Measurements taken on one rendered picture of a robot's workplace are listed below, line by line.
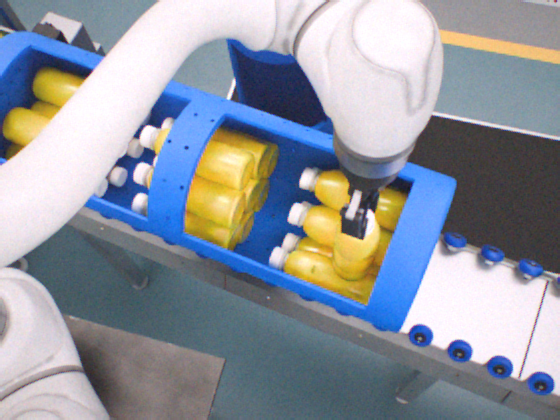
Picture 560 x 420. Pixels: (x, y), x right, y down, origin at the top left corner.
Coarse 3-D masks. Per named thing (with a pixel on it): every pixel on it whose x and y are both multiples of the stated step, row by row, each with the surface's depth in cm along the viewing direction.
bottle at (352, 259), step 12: (336, 228) 98; (372, 228) 93; (336, 240) 98; (348, 240) 95; (360, 240) 94; (372, 240) 95; (336, 252) 101; (348, 252) 96; (360, 252) 96; (372, 252) 97; (336, 264) 106; (348, 264) 101; (360, 264) 100; (372, 264) 106; (348, 276) 107; (360, 276) 107
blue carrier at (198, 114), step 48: (0, 48) 116; (48, 48) 117; (0, 96) 123; (192, 96) 112; (0, 144) 128; (192, 144) 105; (288, 144) 124; (144, 192) 132; (288, 192) 129; (432, 192) 100; (192, 240) 110; (432, 240) 96; (288, 288) 110; (384, 288) 99
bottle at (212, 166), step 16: (160, 128) 115; (160, 144) 111; (208, 144) 110; (224, 144) 110; (208, 160) 109; (224, 160) 108; (240, 160) 108; (208, 176) 110; (224, 176) 109; (240, 176) 108
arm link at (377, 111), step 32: (352, 0) 58; (384, 0) 53; (320, 32) 58; (352, 32) 52; (384, 32) 51; (416, 32) 51; (320, 64) 58; (352, 64) 52; (384, 64) 51; (416, 64) 52; (320, 96) 61; (352, 96) 55; (384, 96) 53; (416, 96) 54; (352, 128) 59; (384, 128) 57; (416, 128) 59
